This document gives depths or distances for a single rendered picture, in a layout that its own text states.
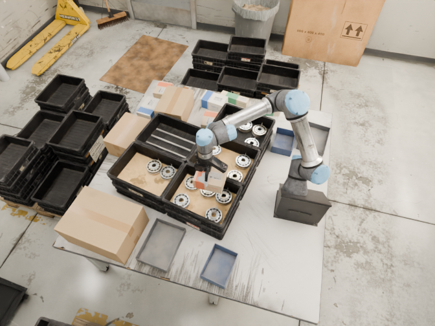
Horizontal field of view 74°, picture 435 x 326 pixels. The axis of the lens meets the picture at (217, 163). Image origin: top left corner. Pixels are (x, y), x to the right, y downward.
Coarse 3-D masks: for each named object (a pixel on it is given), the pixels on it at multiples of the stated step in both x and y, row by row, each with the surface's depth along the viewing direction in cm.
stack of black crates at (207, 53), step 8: (200, 40) 338; (200, 48) 347; (208, 48) 344; (216, 48) 341; (224, 48) 338; (192, 56) 327; (200, 56) 322; (208, 56) 320; (216, 56) 337; (224, 56) 337; (200, 64) 331; (208, 64) 328; (216, 64) 326; (224, 64) 323
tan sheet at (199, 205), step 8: (176, 192) 184; (184, 192) 184; (192, 192) 184; (192, 200) 180; (200, 200) 181; (208, 200) 181; (232, 200) 181; (192, 208) 177; (200, 208) 177; (208, 208) 177; (224, 208) 177; (224, 216) 174
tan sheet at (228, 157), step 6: (222, 150) 203; (228, 150) 203; (222, 156) 200; (228, 156) 200; (234, 156) 200; (228, 162) 197; (234, 162) 197; (228, 168) 194; (234, 168) 194; (246, 174) 192
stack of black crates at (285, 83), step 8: (264, 64) 295; (264, 72) 303; (272, 72) 301; (280, 72) 298; (288, 72) 296; (296, 72) 293; (264, 80) 297; (272, 80) 297; (280, 80) 297; (288, 80) 297; (296, 80) 297; (256, 88) 290; (264, 88) 285; (272, 88) 283; (280, 88) 280; (288, 88) 276; (296, 88) 275; (256, 96) 296; (264, 96) 293
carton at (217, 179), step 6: (198, 174) 157; (210, 174) 157; (216, 174) 157; (222, 174) 157; (210, 180) 155; (216, 180) 155; (222, 180) 155; (198, 186) 159; (204, 186) 157; (210, 186) 155; (216, 186) 154; (222, 186) 155; (216, 192) 159
